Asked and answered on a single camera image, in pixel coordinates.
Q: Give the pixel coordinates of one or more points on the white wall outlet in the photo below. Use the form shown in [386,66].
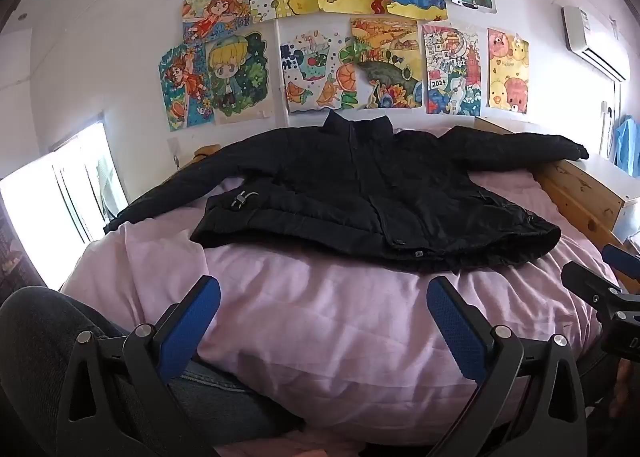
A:
[174,154]

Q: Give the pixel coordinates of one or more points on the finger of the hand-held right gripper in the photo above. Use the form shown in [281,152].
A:
[622,259]
[587,283]

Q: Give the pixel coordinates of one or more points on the pink bed sheet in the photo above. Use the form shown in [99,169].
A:
[325,322]

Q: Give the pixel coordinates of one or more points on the light blue cloth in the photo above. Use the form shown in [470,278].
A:
[629,144]

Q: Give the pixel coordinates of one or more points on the colourful landscape drawing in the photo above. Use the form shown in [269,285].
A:
[387,62]

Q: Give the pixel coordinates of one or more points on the bright window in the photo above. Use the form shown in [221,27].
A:
[55,197]

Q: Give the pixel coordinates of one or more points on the city and globe drawing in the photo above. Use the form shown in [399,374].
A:
[452,69]

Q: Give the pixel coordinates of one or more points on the white air conditioner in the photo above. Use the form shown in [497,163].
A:
[595,39]

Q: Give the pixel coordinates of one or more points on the white bedside desk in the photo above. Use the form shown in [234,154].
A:
[607,177]

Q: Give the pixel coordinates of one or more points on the orange slices juice drawing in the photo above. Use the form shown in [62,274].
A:
[315,72]

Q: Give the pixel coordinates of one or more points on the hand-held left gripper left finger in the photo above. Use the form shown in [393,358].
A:
[191,322]

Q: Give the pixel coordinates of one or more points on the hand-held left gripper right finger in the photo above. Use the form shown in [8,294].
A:
[457,329]

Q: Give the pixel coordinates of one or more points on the chicks and pigs drawing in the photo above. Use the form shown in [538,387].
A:
[507,69]

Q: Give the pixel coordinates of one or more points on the black padded jacket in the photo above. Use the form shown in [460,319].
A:
[360,187]

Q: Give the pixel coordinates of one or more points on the white wall pipe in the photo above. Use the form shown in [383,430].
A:
[283,24]

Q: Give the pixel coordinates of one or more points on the orange-haired swimmer drawing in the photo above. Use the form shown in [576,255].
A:
[182,87]

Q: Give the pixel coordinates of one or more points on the person's jeans leg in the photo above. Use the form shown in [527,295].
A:
[35,337]

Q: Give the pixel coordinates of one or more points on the wooden bed frame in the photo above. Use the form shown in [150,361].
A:
[575,197]

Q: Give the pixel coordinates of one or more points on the blond figure drawing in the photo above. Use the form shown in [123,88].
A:
[237,77]

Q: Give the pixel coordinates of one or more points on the orange-haired girl drawing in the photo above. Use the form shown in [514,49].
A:
[215,12]

